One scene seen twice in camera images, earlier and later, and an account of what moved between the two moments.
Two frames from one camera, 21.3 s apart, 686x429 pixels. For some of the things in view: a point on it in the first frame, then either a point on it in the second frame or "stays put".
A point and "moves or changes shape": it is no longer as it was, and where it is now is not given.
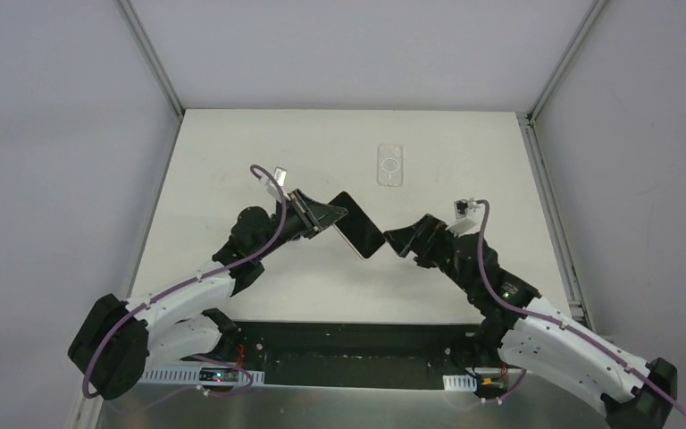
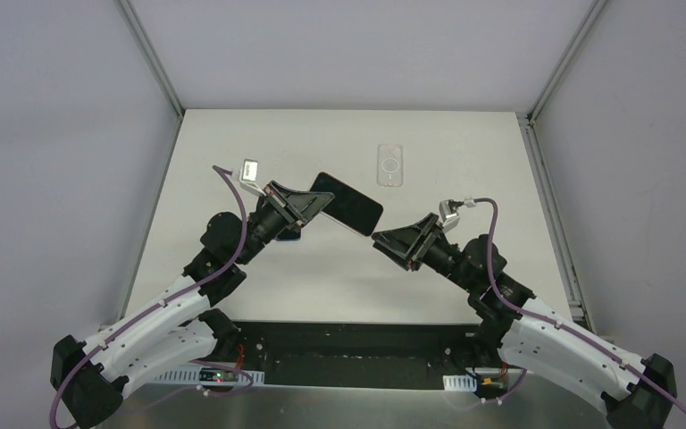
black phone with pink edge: (359, 229) moves or changes shape
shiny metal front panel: (181, 406) stays put
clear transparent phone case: (389, 165) stays put
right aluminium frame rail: (532, 138) stays put
